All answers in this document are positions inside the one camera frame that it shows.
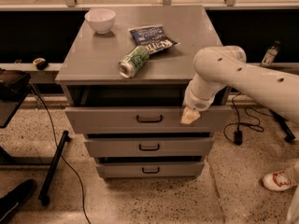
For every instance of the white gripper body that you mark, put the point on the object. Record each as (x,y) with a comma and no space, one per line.
(195,104)

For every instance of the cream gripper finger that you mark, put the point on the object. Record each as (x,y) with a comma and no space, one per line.
(189,116)

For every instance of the grey top drawer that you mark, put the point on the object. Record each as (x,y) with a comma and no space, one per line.
(95,120)

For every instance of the grey drawer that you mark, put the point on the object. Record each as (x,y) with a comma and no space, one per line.
(154,169)
(148,147)
(95,120)

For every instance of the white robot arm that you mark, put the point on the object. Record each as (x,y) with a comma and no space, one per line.
(218,67)

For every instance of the grey middle drawer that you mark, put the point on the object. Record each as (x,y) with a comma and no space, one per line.
(148,147)

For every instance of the grey bottom drawer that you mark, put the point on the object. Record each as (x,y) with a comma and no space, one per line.
(154,169)

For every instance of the grey drawer cabinet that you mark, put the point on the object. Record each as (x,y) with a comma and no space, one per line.
(125,91)

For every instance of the green soda can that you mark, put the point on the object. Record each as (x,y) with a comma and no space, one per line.
(133,61)

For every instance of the blue chip bag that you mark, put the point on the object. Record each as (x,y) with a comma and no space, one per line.
(152,38)

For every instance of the clear bottle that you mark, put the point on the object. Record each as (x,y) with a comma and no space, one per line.
(271,54)

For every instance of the black chair leg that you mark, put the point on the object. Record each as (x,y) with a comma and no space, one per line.
(285,128)

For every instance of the white red sneaker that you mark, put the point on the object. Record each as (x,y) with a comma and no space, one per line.
(278,181)

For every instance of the white bowl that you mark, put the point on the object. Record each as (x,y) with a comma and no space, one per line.
(101,20)

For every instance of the black stand leg with wheel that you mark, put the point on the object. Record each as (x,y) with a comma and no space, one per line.
(43,194)

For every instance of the yellow tape measure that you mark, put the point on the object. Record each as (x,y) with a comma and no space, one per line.
(40,63)

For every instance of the black tray on stand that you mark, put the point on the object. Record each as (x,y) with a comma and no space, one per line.
(14,87)

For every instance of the black shoe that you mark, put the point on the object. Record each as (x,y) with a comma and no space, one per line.
(13,200)

